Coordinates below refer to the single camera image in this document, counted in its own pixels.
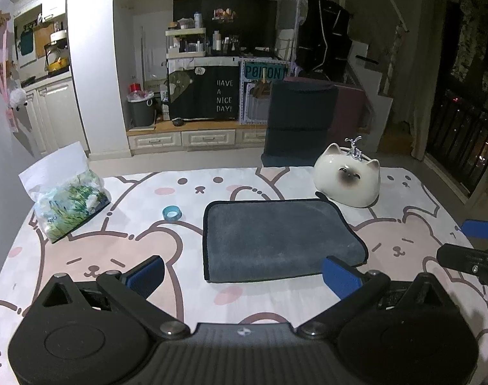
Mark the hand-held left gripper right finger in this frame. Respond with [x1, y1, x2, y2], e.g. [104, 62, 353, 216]
[296, 255, 460, 340]

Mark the black balcony railing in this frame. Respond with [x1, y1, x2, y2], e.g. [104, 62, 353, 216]
[426, 88, 488, 198]

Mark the plastic bag with green print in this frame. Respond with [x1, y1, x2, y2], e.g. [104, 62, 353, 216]
[18, 141, 111, 244]

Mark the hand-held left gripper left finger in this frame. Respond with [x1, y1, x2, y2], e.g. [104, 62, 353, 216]
[30, 255, 191, 340]

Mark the dark upholstered chair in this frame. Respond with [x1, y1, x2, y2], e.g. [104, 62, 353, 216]
[261, 81, 340, 168]

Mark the white drawer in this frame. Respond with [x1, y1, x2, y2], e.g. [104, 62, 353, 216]
[182, 129, 236, 148]
[128, 131, 181, 150]
[236, 128, 269, 145]

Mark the teal sign board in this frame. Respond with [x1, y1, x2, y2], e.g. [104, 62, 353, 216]
[242, 61, 289, 83]

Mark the black printed curtain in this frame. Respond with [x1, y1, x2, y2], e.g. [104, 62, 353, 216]
[166, 64, 240, 121]

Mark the bear-print tablecloth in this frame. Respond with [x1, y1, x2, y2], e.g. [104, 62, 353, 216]
[0, 167, 488, 385]

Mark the white staircase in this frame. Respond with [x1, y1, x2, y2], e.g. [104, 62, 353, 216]
[346, 20, 410, 103]

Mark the grey towel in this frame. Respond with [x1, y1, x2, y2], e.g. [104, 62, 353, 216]
[203, 199, 369, 284]

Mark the grey trash bin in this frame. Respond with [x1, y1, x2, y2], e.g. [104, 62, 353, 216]
[127, 90, 155, 128]

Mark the cat-shaped ceramic ornament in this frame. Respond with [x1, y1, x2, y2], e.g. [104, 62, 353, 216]
[313, 143, 381, 208]

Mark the wooden cutting board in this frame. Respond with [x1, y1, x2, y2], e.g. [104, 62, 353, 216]
[34, 23, 56, 59]

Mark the silver deer figurine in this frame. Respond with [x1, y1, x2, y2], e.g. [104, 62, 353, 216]
[344, 135, 365, 162]

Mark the white plush toy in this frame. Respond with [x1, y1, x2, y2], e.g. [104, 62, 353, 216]
[9, 88, 28, 108]

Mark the white wire rack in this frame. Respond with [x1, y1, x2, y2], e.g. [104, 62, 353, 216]
[239, 58, 290, 126]

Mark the pink hanging ribbon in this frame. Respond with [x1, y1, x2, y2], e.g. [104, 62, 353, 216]
[0, 12, 21, 131]

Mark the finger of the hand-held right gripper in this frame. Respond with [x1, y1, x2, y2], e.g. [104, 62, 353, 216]
[436, 243, 488, 277]
[461, 219, 488, 242]

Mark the white two-tier shelf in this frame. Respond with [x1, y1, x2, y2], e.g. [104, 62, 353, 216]
[166, 28, 208, 59]

